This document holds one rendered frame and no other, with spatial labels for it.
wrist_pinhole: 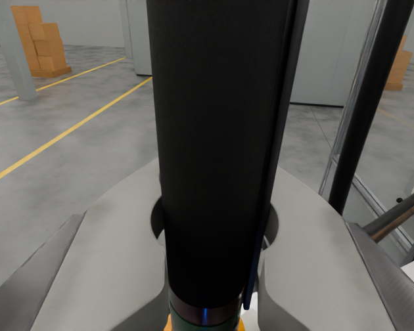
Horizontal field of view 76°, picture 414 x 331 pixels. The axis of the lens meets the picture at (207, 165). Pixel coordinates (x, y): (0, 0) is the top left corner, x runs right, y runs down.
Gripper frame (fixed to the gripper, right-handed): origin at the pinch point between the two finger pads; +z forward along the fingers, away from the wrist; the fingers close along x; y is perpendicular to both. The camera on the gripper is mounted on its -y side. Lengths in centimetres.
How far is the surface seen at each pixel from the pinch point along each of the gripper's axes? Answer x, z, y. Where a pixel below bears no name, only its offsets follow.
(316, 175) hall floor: 128, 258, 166
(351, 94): 70, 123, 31
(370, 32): 70, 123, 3
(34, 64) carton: -462, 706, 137
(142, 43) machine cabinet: -180, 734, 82
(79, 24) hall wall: -596, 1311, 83
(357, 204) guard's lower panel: 70, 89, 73
